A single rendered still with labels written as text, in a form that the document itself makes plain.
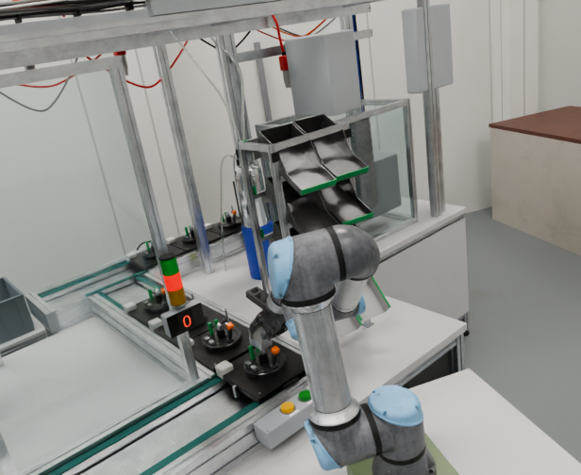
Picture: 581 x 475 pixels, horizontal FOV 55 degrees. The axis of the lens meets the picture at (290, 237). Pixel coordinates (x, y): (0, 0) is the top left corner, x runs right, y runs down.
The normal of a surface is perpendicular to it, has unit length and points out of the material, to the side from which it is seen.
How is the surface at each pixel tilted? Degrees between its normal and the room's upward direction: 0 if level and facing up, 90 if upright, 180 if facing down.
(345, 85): 90
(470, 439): 0
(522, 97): 90
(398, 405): 6
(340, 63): 90
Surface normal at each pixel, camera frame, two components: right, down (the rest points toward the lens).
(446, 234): 0.64, 0.18
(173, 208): 0.30, 0.29
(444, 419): -0.15, -0.93
